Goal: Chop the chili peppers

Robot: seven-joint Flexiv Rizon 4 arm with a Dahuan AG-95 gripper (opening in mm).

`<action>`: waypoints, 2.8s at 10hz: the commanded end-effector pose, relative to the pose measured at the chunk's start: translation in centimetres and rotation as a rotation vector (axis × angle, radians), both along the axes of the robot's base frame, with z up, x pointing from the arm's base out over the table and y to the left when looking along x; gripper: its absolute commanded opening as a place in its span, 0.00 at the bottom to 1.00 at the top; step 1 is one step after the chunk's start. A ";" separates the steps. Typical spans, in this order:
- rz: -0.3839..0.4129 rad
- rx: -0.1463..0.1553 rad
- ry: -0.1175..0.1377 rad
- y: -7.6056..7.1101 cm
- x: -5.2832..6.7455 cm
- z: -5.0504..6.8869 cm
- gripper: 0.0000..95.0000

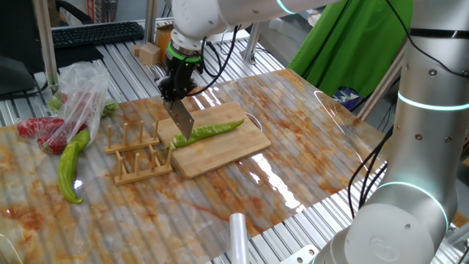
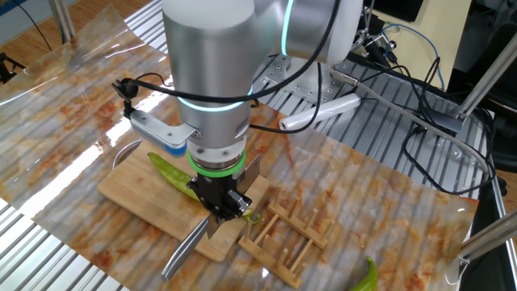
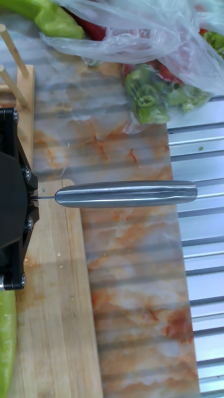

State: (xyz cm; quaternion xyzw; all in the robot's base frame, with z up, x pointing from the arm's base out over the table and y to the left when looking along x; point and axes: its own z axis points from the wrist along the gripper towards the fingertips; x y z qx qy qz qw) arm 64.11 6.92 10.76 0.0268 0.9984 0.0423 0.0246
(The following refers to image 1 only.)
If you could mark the black computer monitor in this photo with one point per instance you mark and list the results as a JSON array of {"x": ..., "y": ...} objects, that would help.
[{"x": 14, "y": 36}]

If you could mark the large wooden block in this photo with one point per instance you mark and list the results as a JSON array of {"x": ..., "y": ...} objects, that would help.
[{"x": 150, "y": 55}]

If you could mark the wooden cutting board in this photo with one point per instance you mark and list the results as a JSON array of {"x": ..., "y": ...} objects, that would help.
[{"x": 220, "y": 150}]

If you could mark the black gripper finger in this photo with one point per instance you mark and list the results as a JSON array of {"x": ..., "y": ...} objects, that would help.
[
  {"x": 168, "y": 91},
  {"x": 187, "y": 91}
]

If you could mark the plastic bag of peppers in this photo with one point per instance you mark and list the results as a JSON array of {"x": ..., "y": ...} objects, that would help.
[{"x": 110, "y": 109}]

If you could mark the green cloth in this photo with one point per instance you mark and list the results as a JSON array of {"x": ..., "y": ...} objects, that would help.
[{"x": 348, "y": 47}]

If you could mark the clear plastic bag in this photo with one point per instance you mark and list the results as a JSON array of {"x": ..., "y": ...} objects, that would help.
[{"x": 80, "y": 84}]

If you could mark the chopped green pepper pieces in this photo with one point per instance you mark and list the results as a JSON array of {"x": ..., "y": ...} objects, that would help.
[{"x": 54, "y": 102}]

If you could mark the wooden peg rack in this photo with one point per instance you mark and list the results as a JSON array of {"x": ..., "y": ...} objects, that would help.
[{"x": 128, "y": 146}]

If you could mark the black keyboard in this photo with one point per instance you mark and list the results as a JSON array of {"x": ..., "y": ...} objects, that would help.
[{"x": 95, "y": 33}]

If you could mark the marble pattern plastic mat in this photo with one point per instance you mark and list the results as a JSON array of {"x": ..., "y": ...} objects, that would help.
[{"x": 146, "y": 212}]

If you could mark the long green chili pepper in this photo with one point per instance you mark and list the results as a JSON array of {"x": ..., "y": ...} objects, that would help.
[{"x": 205, "y": 131}]

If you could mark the white plastic film roll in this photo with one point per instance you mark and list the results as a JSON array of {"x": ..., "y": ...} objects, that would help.
[{"x": 239, "y": 242}]

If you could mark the red chili pepper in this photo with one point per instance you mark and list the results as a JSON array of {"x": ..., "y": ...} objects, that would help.
[
  {"x": 36, "y": 126},
  {"x": 55, "y": 144}
]

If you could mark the cardboard box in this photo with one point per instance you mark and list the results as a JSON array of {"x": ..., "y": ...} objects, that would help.
[{"x": 163, "y": 40}]

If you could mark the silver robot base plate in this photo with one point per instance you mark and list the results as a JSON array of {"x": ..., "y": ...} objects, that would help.
[{"x": 300, "y": 256}]

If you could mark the steel cleaver knife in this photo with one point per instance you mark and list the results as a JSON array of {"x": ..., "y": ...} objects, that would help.
[{"x": 181, "y": 117}]

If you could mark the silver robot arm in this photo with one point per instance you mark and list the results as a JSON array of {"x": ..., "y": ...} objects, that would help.
[{"x": 428, "y": 128}]

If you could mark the blue patterned cloth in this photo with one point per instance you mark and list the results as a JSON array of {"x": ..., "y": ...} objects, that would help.
[{"x": 344, "y": 97}]

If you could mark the curved green chili pepper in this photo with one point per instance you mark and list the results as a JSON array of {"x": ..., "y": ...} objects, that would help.
[{"x": 66, "y": 168}]

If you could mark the small wooden block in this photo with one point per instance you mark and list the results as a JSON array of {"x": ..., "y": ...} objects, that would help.
[{"x": 135, "y": 50}]

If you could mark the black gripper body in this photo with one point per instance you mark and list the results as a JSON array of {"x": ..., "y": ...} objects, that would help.
[{"x": 181, "y": 71}]

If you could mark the aluminium frame post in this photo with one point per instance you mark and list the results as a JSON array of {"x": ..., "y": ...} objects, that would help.
[
  {"x": 150, "y": 18},
  {"x": 251, "y": 44},
  {"x": 45, "y": 44},
  {"x": 381, "y": 88}
]

